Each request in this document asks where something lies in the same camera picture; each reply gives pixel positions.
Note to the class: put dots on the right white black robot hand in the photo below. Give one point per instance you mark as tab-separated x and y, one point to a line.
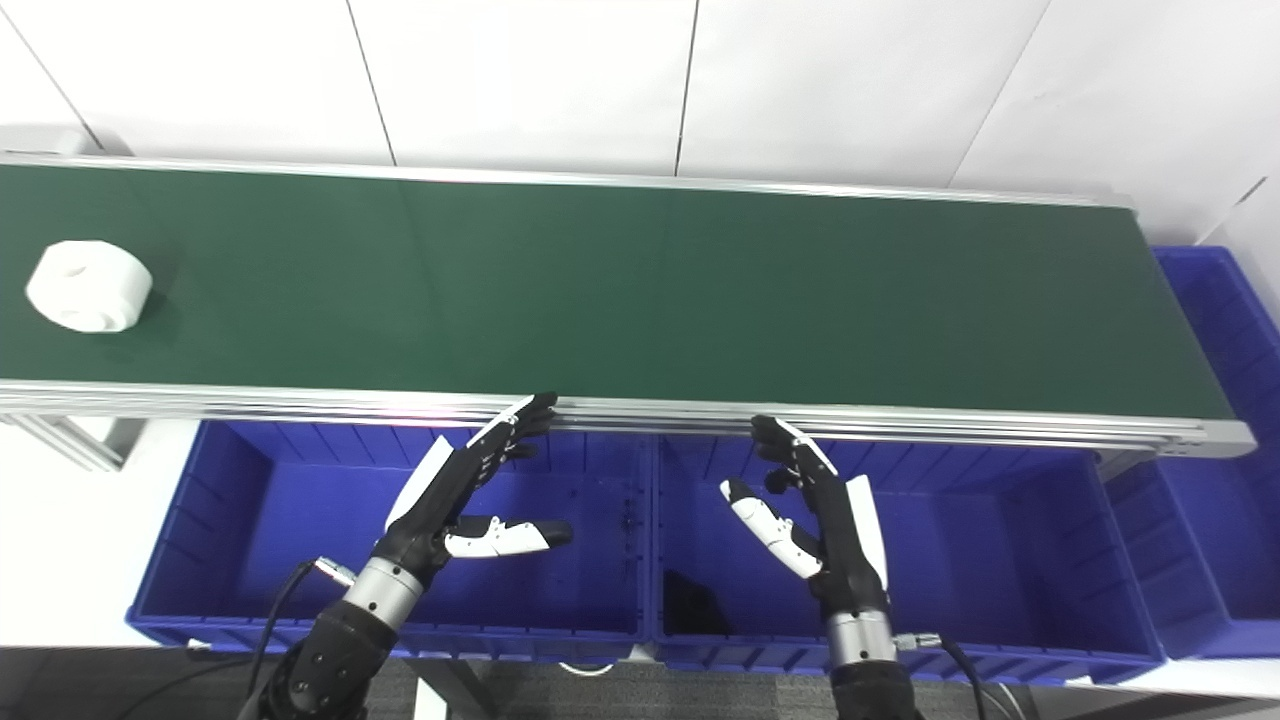
835	530

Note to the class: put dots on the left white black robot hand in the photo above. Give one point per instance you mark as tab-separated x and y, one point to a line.
455	490

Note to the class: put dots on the white cylindrical plastic part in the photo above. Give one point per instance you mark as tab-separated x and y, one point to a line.
88	285

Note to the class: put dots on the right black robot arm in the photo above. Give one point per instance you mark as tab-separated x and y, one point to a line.
872	680

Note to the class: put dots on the blue plastic bin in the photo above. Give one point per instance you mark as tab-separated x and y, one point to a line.
1215	480
1000	560
300	540

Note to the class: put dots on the green conveyor belt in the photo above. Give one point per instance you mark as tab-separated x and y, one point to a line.
300	402
640	290

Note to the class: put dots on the aluminium conveyor leg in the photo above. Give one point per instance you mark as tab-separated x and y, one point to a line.
70	440

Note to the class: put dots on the grey conveyor end housing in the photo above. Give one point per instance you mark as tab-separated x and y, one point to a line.
45	139

